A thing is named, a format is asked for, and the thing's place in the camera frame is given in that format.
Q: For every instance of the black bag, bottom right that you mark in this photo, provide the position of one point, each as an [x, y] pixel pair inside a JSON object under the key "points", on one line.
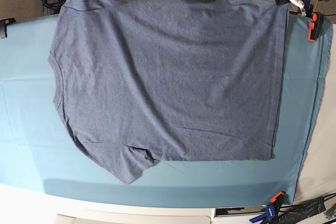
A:
{"points": [[300, 212]]}

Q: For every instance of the black bracket, left edge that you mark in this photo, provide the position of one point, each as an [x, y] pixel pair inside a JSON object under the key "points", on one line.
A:
{"points": [[3, 26]]}

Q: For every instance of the blue-grey T-shirt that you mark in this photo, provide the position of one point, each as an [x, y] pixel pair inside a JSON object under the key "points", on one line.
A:
{"points": [[139, 81]]}

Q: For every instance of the teal table cloth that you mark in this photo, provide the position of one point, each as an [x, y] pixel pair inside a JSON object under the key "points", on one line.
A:
{"points": [[38, 154]]}

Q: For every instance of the blue orange clamp, bottom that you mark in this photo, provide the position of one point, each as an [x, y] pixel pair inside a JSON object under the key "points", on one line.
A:
{"points": [[271, 211]]}

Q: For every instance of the orange black clamp, top right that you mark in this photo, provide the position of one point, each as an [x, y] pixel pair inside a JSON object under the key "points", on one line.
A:
{"points": [[315, 27]]}

